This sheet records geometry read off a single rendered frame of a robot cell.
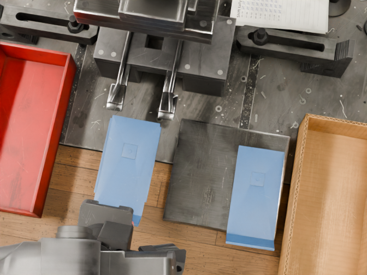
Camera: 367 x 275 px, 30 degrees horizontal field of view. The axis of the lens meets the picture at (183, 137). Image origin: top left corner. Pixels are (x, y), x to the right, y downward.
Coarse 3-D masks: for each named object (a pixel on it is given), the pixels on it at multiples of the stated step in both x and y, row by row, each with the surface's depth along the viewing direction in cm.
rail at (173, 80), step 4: (180, 40) 102; (180, 44) 102; (180, 48) 102; (176, 52) 101; (180, 52) 102; (176, 56) 101; (176, 60) 101; (176, 64) 101; (176, 68) 101; (176, 72) 101; (172, 76) 100; (176, 76) 102; (172, 80) 100; (172, 84) 100; (172, 88) 100; (172, 92) 100
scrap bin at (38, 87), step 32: (0, 64) 108; (32, 64) 110; (64, 64) 109; (0, 96) 109; (32, 96) 109; (64, 96) 105; (0, 128) 107; (32, 128) 107; (0, 160) 106; (32, 160) 106; (0, 192) 105; (32, 192) 105
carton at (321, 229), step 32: (320, 128) 105; (352, 128) 102; (320, 160) 106; (352, 160) 106; (320, 192) 104; (352, 192) 104; (288, 224) 99; (320, 224) 103; (352, 224) 103; (288, 256) 96; (320, 256) 102; (352, 256) 102
